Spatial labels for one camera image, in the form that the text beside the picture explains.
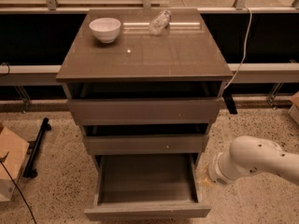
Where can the black stand foot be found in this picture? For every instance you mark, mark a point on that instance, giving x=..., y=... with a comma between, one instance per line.
x=30, y=171

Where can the cardboard box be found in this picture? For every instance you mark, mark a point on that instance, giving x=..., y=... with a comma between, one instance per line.
x=294, y=110
x=13, y=150

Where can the crumpled clear plastic bottle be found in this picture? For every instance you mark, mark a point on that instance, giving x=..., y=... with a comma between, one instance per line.
x=160, y=22

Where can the cardboard box right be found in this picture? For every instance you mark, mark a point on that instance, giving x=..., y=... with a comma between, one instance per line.
x=294, y=110

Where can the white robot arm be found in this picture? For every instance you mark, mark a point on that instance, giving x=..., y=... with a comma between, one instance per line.
x=249, y=156

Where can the black cabinet rear leg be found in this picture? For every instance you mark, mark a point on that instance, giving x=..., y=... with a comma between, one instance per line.
x=230, y=103

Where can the white ceramic bowl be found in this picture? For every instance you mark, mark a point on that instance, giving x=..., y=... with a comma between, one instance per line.
x=105, y=30

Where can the grey drawer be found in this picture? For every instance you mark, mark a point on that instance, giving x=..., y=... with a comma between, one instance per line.
x=146, y=187
x=141, y=103
x=146, y=138

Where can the yellow sponge-covered gripper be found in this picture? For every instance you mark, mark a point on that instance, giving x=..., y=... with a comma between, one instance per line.
x=217, y=174

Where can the grey bottom drawer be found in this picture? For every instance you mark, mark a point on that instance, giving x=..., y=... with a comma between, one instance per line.
x=146, y=187

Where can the grey middle drawer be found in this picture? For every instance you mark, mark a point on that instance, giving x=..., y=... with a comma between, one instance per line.
x=146, y=138

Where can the cardboard box left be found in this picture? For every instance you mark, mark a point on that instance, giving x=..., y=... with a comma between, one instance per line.
x=13, y=150

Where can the grey top drawer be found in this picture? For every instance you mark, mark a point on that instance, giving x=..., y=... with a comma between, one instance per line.
x=141, y=103

